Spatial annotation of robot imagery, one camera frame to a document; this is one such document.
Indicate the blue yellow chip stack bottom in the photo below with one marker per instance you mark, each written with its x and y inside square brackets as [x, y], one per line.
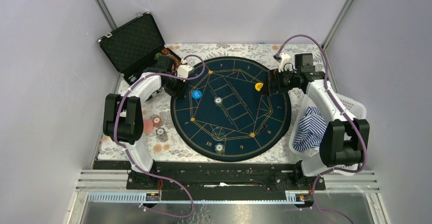
[219, 148]

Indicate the blue small blind button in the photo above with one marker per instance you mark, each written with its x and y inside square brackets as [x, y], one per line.
[196, 94]

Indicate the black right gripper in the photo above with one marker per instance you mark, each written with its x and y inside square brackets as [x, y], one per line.
[273, 76]

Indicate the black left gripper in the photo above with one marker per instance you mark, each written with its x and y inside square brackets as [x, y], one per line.
[179, 92]

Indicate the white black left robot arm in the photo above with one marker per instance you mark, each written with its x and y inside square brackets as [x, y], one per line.
[123, 120]

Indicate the black aluminium chip case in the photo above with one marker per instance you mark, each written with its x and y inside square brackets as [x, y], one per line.
[133, 46]

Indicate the floral patterned tablecloth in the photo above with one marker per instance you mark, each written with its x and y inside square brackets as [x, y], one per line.
[172, 147]

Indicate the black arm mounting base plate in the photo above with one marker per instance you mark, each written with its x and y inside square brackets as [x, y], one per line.
[217, 181]

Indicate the yellow big blind button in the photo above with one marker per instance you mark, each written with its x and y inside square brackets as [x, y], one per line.
[258, 86]

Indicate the blue white striped cloth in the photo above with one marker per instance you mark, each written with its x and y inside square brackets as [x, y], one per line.
[310, 131]

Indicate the red chip stack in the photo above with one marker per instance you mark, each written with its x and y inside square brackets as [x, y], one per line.
[157, 122]

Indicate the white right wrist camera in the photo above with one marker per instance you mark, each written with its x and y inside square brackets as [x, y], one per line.
[284, 60]

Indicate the brown chip row in case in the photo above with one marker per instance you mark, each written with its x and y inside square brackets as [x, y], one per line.
[170, 53]

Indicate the round dark blue poker mat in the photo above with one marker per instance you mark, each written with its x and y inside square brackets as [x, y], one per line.
[253, 122]

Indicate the clear dealer button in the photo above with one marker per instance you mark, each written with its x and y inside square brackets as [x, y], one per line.
[218, 134]

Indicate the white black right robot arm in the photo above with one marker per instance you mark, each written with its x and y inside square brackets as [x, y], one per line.
[344, 143]

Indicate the pink card deck box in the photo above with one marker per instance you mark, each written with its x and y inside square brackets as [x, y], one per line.
[148, 126]

